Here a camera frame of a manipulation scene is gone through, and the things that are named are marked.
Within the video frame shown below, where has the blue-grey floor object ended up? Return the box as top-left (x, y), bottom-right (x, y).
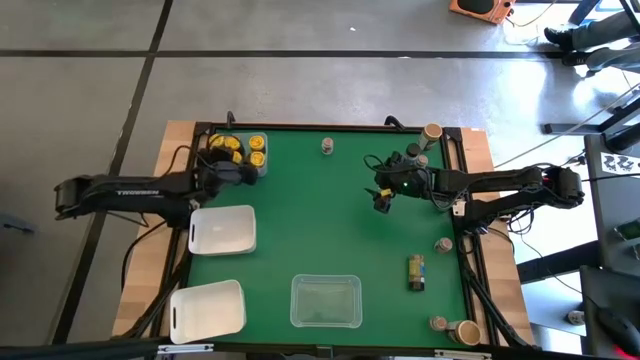
top-left (0, 212), bottom-right (37, 236)

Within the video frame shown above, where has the kraft-lid spice jar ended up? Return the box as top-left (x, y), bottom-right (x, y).
top-left (446, 319), bottom-right (483, 347)
top-left (418, 122), bottom-right (444, 152)

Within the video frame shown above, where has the green table mat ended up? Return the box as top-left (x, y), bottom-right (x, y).
top-left (185, 128), bottom-right (470, 350)

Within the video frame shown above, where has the small multicoloured box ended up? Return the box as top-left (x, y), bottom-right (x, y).
top-left (408, 254), bottom-right (427, 293)

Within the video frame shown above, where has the silver metal bracket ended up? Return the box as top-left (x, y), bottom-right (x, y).
top-left (433, 348), bottom-right (494, 360)
top-left (157, 342), bottom-right (215, 356)

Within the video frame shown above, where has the black desk leg bar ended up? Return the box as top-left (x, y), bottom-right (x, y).
top-left (517, 239), bottom-right (601, 285)

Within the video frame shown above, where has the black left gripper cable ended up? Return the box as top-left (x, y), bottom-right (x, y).
top-left (169, 144), bottom-right (211, 169)

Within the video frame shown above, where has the grey desk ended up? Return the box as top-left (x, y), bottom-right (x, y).
top-left (579, 132), bottom-right (640, 360)

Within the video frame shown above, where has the black floor stand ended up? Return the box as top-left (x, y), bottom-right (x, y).
top-left (542, 97), bottom-right (640, 137)

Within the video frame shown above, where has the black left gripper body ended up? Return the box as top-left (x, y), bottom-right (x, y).
top-left (199, 162), bottom-right (246, 197)

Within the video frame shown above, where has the person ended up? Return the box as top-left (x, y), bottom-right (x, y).
top-left (543, 9), bottom-right (640, 76)

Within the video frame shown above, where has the large clear plastic bin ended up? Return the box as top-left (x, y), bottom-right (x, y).
top-left (290, 273), bottom-right (363, 329)

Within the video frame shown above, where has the orange box with black disc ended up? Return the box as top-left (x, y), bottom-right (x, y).
top-left (448, 0), bottom-right (517, 25)

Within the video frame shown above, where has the white paper with black marker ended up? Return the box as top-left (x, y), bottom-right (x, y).
top-left (601, 152), bottom-right (640, 176)

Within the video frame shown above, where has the green device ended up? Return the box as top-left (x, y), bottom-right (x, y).
top-left (613, 219), bottom-right (640, 261)

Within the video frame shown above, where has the black computer mouse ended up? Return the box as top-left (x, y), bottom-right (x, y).
top-left (597, 307), bottom-right (640, 357)

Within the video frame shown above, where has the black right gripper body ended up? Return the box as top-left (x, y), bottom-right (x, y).
top-left (374, 154), bottom-right (434, 200)

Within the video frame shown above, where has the black table frame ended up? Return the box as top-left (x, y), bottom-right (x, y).
top-left (115, 121), bottom-right (539, 351)

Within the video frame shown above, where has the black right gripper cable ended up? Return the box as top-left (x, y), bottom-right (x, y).
top-left (363, 153), bottom-right (401, 174)

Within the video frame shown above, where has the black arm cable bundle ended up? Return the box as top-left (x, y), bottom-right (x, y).
top-left (499, 207), bottom-right (539, 236)

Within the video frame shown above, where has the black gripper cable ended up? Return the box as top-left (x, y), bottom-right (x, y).
top-left (363, 153), bottom-right (401, 174)
top-left (169, 144), bottom-right (211, 169)

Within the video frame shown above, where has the small clear plastic bin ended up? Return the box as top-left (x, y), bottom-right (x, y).
top-left (207, 129), bottom-right (270, 177)

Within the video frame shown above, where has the black rig bar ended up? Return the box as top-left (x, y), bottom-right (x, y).
top-left (0, 337), bottom-right (161, 360)

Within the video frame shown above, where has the white plastic bin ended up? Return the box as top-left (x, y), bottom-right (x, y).
top-left (188, 204), bottom-right (258, 257)
top-left (169, 279), bottom-right (247, 345)

